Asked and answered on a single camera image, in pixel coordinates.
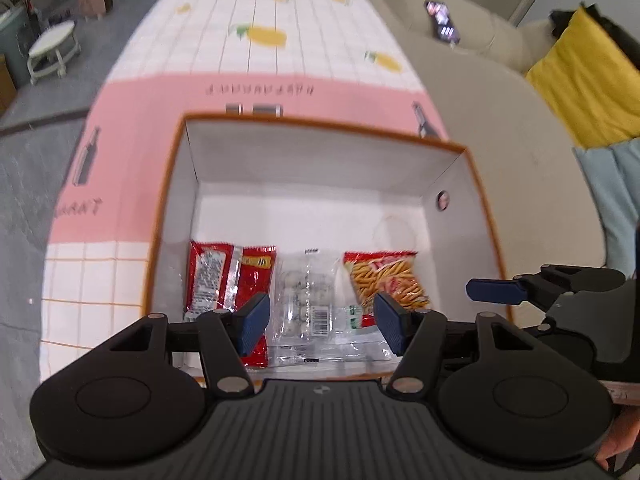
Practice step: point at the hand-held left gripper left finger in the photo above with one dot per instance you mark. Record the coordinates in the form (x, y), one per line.
(252, 322)

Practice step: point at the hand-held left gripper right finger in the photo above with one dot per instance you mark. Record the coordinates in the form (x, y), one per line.
(392, 322)

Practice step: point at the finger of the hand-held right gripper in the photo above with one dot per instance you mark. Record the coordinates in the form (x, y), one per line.
(492, 291)

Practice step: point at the clear packet with green label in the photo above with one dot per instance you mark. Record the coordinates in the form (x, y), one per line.
(357, 341)

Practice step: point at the stick snack packet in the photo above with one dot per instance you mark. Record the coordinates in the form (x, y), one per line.
(385, 275)

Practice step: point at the red packet with yellow label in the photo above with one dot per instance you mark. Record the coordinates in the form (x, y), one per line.
(258, 265)

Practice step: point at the clear packet of white balls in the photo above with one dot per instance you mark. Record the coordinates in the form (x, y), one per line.
(300, 285)

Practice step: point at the red snack packet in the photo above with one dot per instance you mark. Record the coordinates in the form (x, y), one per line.
(210, 275)

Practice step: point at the orange cardboard box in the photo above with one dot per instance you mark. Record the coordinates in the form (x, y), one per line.
(310, 175)

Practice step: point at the person's right hand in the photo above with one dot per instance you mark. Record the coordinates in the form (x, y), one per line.
(620, 441)

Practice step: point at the light blue cushion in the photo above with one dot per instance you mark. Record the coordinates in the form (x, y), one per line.
(615, 195)

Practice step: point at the beige sofa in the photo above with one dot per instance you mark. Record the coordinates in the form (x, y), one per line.
(525, 135)

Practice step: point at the pink white printed tablecloth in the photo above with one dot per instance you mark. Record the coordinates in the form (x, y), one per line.
(150, 160)

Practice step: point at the yellow cushion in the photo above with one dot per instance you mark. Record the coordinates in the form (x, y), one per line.
(590, 75)

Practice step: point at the smartphone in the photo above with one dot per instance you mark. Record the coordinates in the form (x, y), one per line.
(442, 21)

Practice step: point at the dark cloth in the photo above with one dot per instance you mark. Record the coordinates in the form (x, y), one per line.
(612, 27)

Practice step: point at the brown cardboard carton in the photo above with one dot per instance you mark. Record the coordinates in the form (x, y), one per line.
(6, 82)

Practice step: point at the white round stool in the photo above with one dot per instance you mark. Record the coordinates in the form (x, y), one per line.
(52, 40)

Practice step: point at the pink heater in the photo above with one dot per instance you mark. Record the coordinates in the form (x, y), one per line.
(95, 0)

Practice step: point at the grey metal bin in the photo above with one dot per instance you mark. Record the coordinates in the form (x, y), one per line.
(12, 45)

